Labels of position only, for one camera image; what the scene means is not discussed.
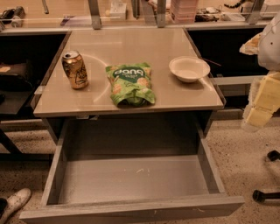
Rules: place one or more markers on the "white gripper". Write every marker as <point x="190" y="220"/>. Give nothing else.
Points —
<point x="269" y="48"/>

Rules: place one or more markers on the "green rice chip bag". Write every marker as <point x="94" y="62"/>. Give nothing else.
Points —
<point x="131" y="84"/>

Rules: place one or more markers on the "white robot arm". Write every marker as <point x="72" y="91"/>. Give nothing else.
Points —
<point x="269" y="46"/>

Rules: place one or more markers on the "grey cabinet with beige top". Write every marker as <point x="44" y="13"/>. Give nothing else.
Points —
<point x="165" y="120"/>

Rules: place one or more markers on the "open grey top drawer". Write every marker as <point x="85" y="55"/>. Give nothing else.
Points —
<point x="107" y="172"/>

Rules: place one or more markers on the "black chair caster upper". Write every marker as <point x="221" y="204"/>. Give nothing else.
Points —
<point x="273" y="155"/>

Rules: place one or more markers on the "black chair caster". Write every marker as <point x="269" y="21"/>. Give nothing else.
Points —
<point x="273" y="155"/>
<point x="260" y="197"/>

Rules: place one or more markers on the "white bowl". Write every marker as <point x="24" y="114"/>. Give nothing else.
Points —
<point x="189" y="69"/>

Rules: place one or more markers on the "black chair caster lower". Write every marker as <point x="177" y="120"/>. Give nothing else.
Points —
<point x="260" y="197"/>

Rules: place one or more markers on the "pink stacked box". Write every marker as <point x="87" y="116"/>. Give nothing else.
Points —
<point x="183" y="11"/>

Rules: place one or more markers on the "white small box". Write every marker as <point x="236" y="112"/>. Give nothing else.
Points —
<point x="118" y="10"/>

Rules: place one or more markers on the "gold soda can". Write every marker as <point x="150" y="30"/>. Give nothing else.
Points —
<point x="75" y="70"/>

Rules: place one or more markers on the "white shoe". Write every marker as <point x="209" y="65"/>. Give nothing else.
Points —
<point x="15" y="202"/>

